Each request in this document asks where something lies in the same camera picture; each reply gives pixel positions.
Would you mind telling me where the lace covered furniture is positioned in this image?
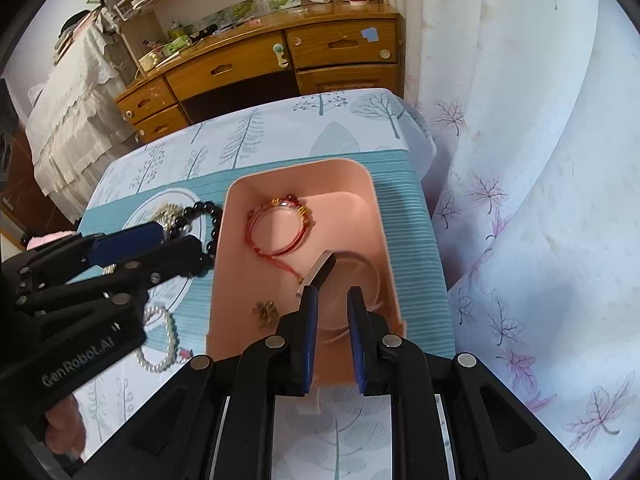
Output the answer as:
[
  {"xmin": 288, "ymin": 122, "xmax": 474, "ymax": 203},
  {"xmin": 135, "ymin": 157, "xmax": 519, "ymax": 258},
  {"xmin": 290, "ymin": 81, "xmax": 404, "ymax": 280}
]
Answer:
[{"xmin": 25, "ymin": 10, "xmax": 146, "ymax": 197}]

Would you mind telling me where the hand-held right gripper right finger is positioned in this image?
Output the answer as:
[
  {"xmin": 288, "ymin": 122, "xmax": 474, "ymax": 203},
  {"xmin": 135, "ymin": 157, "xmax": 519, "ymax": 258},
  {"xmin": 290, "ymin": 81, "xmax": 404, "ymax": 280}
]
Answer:
[{"xmin": 346, "ymin": 286, "xmax": 593, "ymax": 480}]

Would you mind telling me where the person's left hand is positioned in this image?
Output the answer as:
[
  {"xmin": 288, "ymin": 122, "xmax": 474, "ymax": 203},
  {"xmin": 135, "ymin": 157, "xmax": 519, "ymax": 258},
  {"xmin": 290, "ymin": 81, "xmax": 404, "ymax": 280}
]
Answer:
[{"xmin": 44, "ymin": 397, "xmax": 87, "ymax": 463}]

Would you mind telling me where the gold chain necklace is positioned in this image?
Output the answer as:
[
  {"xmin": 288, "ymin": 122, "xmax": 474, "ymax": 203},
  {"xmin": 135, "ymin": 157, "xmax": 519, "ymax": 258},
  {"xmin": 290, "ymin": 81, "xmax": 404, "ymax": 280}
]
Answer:
[{"xmin": 150, "ymin": 203, "xmax": 193, "ymax": 236}]

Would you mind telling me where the red string bracelet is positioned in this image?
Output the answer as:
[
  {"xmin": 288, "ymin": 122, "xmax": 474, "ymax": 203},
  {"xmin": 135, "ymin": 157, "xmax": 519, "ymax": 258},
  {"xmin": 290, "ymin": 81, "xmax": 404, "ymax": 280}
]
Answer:
[{"xmin": 246, "ymin": 199, "xmax": 313, "ymax": 282}]

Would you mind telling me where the wooden desk with hutch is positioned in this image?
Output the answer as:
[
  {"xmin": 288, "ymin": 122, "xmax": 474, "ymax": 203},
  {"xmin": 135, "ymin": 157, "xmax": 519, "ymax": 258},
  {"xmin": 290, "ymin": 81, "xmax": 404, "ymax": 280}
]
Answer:
[{"xmin": 92, "ymin": 0, "xmax": 406, "ymax": 144}]

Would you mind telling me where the small gold charm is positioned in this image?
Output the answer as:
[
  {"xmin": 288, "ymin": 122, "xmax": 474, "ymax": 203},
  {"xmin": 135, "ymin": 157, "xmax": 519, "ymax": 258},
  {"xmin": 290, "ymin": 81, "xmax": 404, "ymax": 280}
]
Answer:
[{"xmin": 252, "ymin": 300, "xmax": 281, "ymax": 329}]

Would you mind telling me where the brown wooden door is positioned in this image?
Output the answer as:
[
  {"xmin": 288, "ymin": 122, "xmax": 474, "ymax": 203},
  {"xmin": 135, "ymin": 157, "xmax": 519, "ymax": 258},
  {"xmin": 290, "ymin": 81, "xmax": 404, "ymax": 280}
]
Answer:
[{"xmin": 0, "ymin": 127, "xmax": 76, "ymax": 241}]

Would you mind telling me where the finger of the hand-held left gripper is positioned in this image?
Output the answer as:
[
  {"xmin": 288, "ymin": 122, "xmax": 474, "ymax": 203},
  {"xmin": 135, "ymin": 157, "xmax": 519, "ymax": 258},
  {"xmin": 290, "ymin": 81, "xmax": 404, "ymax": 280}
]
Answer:
[
  {"xmin": 12, "ymin": 222, "xmax": 165, "ymax": 281},
  {"xmin": 30, "ymin": 235, "xmax": 215, "ymax": 316}
]

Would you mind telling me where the pink blanket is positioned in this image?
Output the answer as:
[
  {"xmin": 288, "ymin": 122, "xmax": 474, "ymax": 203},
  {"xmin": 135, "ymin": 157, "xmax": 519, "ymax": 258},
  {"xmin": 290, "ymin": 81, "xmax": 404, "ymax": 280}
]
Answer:
[{"xmin": 27, "ymin": 230, "xmax": 77, "ymax": 249}]

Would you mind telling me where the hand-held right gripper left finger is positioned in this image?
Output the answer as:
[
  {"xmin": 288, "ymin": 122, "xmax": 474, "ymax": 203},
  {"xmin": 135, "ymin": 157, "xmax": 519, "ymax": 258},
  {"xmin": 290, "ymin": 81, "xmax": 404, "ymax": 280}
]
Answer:
[{"xmin": 75, "ymin": 287, "xmax": 321, "ymax": 480}]

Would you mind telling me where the white pearl bracelet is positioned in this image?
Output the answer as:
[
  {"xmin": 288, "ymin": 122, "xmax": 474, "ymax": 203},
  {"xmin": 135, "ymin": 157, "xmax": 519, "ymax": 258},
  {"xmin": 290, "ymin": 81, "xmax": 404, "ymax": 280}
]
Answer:
[{"xmin": 135, "ymin": 305, "xmax": 180, "ymax": 373}]

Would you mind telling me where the black bead bracelet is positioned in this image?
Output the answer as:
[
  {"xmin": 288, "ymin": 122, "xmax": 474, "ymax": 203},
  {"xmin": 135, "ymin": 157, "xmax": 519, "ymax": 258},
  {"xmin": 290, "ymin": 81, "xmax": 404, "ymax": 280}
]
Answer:
[{"xmin": 167, "ymin": 201, "xmax": 224, "ymax": 267}]

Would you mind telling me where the teal striped placemat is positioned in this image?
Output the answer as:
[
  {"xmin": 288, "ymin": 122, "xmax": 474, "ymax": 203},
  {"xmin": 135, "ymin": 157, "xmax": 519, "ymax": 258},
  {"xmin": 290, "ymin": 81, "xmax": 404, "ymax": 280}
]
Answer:
[{"xmin": 80, "ymin": 147, "xmax": 456, "ymax": 361}]

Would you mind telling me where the white leaf print curtain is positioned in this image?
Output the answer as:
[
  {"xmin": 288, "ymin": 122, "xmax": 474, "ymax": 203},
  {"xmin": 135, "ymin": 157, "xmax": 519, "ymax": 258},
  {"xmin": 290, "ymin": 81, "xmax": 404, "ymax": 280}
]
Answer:
[{"xmin": 390, "ymin": 0, "xmax": 640, "ymax": 480}]

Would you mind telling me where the pink plastic tray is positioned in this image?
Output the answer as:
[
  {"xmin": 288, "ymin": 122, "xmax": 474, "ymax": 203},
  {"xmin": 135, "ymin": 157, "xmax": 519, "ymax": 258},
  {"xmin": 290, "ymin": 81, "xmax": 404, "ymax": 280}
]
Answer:
[{"xmin": 206, "ymin": 158, "xmax": 408, "ymax": 388}]

